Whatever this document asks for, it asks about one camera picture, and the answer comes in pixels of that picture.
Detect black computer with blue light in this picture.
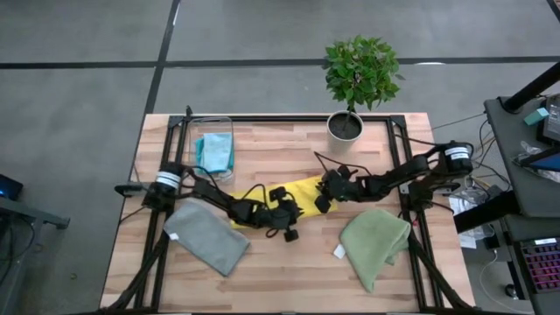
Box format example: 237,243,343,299
0,173,24,202

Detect white papers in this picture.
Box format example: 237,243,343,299
449,194,487,249

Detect black aluminium rig frame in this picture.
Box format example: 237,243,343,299
94,112,480,315

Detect teal fluffy microfiber towel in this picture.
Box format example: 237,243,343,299
194,133,236,175

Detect black pole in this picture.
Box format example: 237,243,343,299
500,60,560,114

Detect backlit keyboard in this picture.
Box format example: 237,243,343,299
515,237,560,295

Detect grey metal side stand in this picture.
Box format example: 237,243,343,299
0,196,71,231

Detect small teal box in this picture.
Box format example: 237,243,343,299
523,107,550,127

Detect yellow microfiber towel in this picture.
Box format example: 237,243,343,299
229,174,340,229

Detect potted green plant white pot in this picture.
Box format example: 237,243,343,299
322,34,406,155

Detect clear plastic bin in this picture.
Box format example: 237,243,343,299
186,115,236,183

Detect blue tablet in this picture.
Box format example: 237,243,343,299
527,152,560,172

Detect grey desk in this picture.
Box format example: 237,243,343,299
483,95,560,220

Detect grey microfiber towel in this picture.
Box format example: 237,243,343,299
163,199,251,277

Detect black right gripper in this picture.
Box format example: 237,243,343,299
314,164,365,214

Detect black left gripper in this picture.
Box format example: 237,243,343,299
242,186,303,243

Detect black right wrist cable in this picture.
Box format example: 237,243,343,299
313,150,373,177

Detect green microfiber towel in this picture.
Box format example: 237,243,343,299
339,208,412,293

